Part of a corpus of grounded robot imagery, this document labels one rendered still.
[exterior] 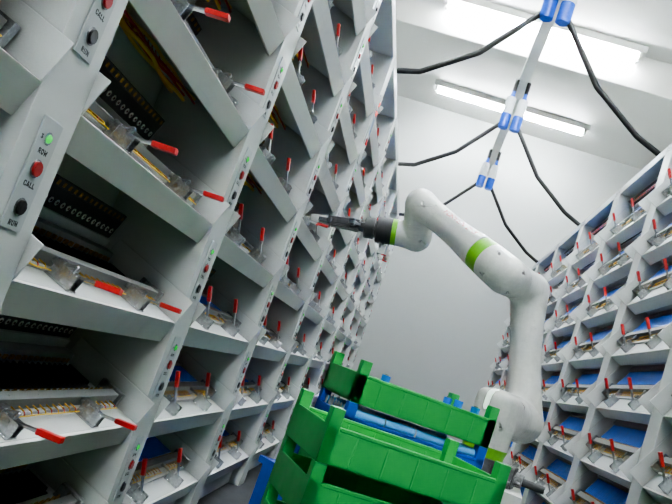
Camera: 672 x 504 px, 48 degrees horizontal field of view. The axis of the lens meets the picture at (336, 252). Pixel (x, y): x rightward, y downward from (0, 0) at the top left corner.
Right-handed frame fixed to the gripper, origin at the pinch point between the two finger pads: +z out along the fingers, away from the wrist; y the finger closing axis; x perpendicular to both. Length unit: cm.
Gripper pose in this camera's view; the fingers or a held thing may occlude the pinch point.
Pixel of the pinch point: (319, 219)
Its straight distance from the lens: 268.5
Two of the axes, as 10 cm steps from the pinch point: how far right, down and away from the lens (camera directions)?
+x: 1.9, -9.7, 1.5
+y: 0.9, 1.7, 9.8
